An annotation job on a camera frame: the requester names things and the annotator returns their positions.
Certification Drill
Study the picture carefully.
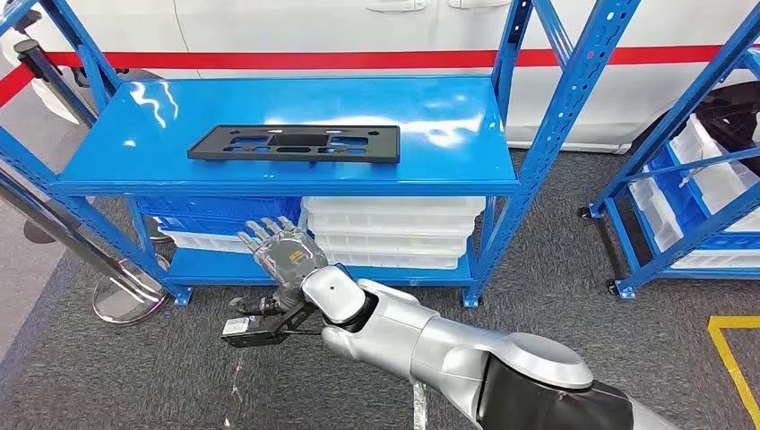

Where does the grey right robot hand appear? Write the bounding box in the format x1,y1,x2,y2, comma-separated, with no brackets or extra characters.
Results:
228,216,331,317

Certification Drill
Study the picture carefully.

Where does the black plastic frame part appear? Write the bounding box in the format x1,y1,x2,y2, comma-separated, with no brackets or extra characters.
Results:
186,124,402,165

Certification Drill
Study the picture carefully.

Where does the blue metal shelf rack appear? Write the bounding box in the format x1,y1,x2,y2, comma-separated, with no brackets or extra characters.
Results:
578,0,760,301
0,0,643,310

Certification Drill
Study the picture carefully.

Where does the white plastic bin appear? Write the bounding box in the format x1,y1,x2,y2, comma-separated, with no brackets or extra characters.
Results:
159,228,257,255
669,112,760,234
627,165,685,254
669,249,760,271

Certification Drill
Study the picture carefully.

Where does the blue plastic bin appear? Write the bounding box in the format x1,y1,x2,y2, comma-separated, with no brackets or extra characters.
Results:
134,196,304,237
648,142,760,251

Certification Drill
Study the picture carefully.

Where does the white car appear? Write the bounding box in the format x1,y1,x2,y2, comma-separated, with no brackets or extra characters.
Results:
0,0,760,164

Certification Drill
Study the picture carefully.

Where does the yellow floor tape outline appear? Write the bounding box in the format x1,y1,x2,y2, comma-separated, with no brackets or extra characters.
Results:
707,315,760,426

